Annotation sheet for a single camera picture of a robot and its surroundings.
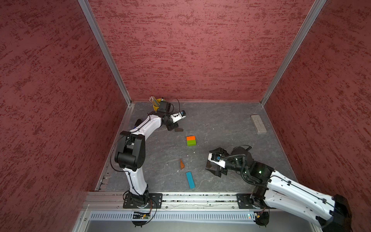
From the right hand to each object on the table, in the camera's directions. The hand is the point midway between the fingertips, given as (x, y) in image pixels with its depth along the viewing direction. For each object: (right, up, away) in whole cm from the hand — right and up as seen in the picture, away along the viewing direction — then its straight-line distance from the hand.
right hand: (209, 161), depth 74 cm
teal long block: (-10, -13, +7) cm, 18 cm away
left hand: (-21, +19, +22) cm, 35 cm away
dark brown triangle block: (-18, +14, +30) cm, 38 cm away
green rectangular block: (-10, +6, +21) cm, 24 cm away
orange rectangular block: (-10, +9, +23) cm, 26 cm away
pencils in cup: (-36, +34, +26) cm, 56 cm away
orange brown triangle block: (-15, -6, +11) cm, 20 cm away
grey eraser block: (+41, +18, +30) cm, 54 cm away
